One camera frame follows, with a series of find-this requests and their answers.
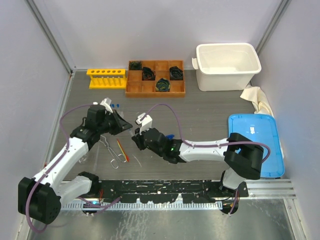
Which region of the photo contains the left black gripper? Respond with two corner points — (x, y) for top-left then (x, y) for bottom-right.
(98, 109), (132, 136)

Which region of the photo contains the yellow test tube rack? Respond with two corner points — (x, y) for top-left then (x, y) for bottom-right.
(86, 68), (127, 89)

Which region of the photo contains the clear glass flask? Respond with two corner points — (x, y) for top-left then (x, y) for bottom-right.
(78, 153), (88, 164)

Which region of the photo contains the white plastic tub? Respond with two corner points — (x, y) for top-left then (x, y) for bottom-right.
(191, 43), (262, 92)

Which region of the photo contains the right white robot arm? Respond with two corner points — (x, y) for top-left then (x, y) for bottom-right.
(131, 128), (264, 197)

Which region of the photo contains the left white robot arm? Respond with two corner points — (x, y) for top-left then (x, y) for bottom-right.
(18, 104), (132, 225)

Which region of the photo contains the clear well plate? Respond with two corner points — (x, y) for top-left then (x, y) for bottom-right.
(110, 109), (125, 121)

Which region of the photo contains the red yellow stick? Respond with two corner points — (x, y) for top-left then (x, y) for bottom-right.
(116, 139), (130, 163)

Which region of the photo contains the metal test tube holder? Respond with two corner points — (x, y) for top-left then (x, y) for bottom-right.
(99, 136), (126, 170)

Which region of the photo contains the wooden compartment tray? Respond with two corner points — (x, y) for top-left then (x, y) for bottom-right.
(125, 60), (186, 98)

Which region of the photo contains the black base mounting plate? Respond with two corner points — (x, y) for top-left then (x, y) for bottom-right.
(81, 179), (236, 204)

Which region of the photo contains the rolled tie orange pattern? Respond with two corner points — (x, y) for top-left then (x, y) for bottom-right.
(142, 66), (156, 81)

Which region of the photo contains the rolled tie top left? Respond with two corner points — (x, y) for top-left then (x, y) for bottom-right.
(128, 61), (142, 71)

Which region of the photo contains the rolled tie blue pattern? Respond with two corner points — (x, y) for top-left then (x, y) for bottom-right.
(169, 66), (184, 81)

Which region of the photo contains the blue plastic lid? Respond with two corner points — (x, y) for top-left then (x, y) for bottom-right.
(228, 113), (285, 178)

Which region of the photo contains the cream cloth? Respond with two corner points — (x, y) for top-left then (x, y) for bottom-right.
(239, 84), (285, 158)

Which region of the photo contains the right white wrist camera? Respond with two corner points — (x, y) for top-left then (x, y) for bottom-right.
(135, 112), (153, 133)

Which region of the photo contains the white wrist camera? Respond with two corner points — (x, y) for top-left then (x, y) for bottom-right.
(99, 97), (113, 114)
(135, 112), (153, 133)

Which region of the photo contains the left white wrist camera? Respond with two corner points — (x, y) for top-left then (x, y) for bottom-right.
(99, 97), (113, 114)

